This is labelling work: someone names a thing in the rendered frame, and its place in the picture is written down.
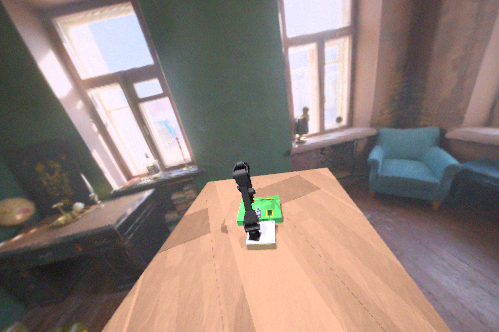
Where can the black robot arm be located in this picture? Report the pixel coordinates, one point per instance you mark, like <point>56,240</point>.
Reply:
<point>250,221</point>

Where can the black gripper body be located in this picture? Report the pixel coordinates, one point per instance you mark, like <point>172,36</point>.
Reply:
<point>251,190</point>

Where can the green flat block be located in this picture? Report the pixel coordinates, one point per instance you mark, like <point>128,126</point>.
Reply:
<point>266,210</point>

